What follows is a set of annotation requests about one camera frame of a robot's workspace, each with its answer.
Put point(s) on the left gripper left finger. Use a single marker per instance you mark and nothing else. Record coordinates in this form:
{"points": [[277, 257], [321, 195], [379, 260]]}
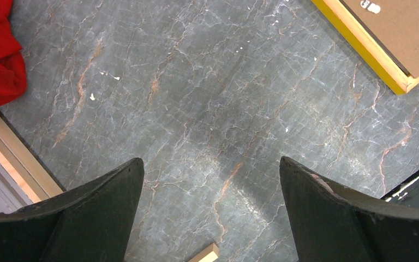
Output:
{"points": [[91, 222]]}

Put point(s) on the wooden rack frame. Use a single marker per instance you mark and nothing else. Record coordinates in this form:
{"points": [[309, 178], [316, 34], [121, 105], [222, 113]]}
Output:
{"points": [[24, 169]]}

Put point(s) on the brown cardboard backing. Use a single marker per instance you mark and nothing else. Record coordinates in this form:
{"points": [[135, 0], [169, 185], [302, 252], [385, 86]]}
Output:
{"points": [[395, 26]]}

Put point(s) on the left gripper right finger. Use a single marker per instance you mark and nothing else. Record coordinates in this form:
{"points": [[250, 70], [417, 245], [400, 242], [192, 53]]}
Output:
{"points": [[332, 222]]}

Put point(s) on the yellow picture frame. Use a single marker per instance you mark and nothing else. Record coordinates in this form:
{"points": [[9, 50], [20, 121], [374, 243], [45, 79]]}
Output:
{"points": [[365, 45]]}

